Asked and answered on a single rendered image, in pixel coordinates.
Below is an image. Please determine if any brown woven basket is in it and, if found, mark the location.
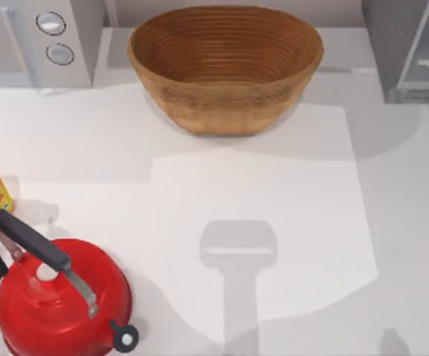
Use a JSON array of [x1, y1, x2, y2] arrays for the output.
[[127, 4, 325, 136]]

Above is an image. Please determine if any microwave knob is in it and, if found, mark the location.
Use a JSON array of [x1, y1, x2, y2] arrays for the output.
[[36, 11, 67, 37], [45, 42, 76, 66]]

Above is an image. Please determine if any pale microwave oven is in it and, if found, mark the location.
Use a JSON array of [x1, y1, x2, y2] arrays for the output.
[[0, 0, 107, 89]]

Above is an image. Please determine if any red kettle with black handle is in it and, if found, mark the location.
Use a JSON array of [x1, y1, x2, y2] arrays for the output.
[[0, 209, 140, 356]]

